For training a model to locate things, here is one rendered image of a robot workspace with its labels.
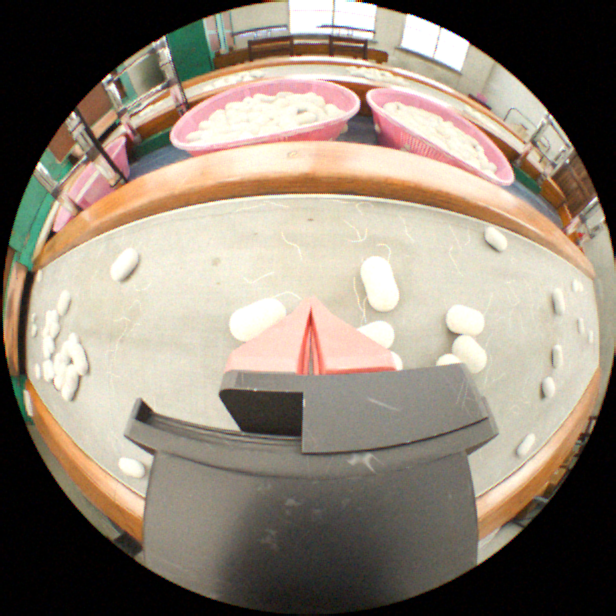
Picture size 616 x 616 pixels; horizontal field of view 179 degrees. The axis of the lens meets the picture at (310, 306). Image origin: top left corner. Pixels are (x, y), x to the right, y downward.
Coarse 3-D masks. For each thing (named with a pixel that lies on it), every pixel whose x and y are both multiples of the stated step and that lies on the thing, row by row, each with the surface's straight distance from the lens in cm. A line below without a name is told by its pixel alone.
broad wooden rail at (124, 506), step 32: (32, 384) 75; (32, 416) 79; (576, 416) 56; (64, 448) 44; (544, 448) 40; (96, 480) 35; (512, 480) 33; (544, 480) 47; (128, 512) 30; (480, 512) 29; (512, 512) 40
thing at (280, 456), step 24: (144, 408) 7; (144, 432) 6; (168, 432) 6; (192, 432) 6; (216, 432) 6; (240, 432) 6; (456, 432) 6; (480, 432) 6; (192, 456) 5; (216, 456) 5; (240, 456) 5; (264, 456) 5; (288, 456) 5; (312, 456) 5; (336, 456) 5; (360, 456) 5; (384, 456) 5; (408, 456) 5; (432, 456) 5
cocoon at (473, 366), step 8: (464, 336) 17; (456, 344) 16; (464, 344) 16; (472, 344) 16; (456, 352) 16; (464, 352) 16; (472, 352) 16; (480, 352) 17; (464, 360) 17; (472, 360) 17; (480, 360) 17; (472, 368) 17; (480, 368) 17
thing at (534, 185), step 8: (544, 120) 71; (536, 128) 71; (544, 128) 71; (536, 136) 70; (560, 136) 78; (528, 144) 71; (536, 144) 72; (568, 144) 83; (520, 152) 72; (528, 152) 71; (544, 152) 76; (560, 152) 83; (520, 160) 72; (552, 160) 82; (560, 160) 83; (512, 168) 71; (520, 168) 77; (552, 168) 83; (520, 176) 76; (528, 176) 78; (544, 176) 83; (528, 184) 81; (536, 184) 83; (536, 192) 87
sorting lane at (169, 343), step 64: (64, 256) 48; (192, 256) 19; (256, 256) 16; (320, 256) 16; (384, 256) 17; (448, 256) 20; (512, 256) 28; (64, 320) 37; (128, 320) 21; (192, 320) 17; (384, 320) 15; (512, 320) 24; (576, 320) 53; (128, 384) 21; (192, 384) 16; (512, 384) 24; (576, 384) 55; (128, 448) 25; (512, 448) 29
